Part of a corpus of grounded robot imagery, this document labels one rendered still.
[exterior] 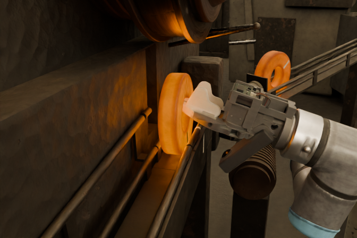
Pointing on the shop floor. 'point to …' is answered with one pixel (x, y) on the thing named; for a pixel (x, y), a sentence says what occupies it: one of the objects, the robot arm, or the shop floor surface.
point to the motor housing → (252, 193)
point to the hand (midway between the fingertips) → (178, 104)
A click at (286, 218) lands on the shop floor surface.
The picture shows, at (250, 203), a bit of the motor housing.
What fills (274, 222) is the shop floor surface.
